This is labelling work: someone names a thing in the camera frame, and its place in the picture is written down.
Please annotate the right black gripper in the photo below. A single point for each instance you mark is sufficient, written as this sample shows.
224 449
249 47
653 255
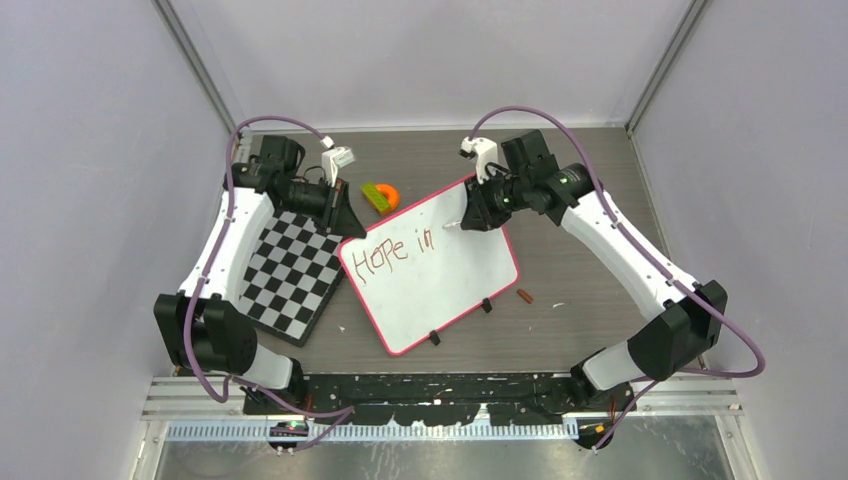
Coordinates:
479 214

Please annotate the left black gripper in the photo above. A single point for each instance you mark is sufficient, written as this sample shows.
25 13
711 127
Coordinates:
341 218

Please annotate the orange green toy block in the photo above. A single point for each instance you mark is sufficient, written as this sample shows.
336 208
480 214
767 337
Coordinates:
383 198

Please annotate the brown marker cap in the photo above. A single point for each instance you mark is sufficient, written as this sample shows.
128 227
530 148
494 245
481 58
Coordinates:
525 296

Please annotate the pink framed whiteboard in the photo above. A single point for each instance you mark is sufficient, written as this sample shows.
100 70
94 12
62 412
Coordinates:
415 278

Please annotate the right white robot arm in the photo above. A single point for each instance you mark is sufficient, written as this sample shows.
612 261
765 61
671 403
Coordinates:
681 313

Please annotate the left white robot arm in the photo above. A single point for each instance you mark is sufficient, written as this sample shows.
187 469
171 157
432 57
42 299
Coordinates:
201 325

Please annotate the black white checkerboard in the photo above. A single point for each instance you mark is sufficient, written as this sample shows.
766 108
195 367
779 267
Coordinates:
291 276

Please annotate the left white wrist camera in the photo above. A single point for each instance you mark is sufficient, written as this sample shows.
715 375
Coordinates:
333 158

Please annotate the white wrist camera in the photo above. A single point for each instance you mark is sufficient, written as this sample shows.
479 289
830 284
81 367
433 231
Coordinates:
483 152
333 158

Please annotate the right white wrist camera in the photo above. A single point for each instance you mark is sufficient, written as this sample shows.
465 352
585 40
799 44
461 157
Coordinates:
483 152

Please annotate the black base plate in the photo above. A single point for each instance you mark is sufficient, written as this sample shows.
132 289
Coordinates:
441 399

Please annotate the aluminium front rail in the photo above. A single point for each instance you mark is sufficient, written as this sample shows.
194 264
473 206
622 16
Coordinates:
190 414

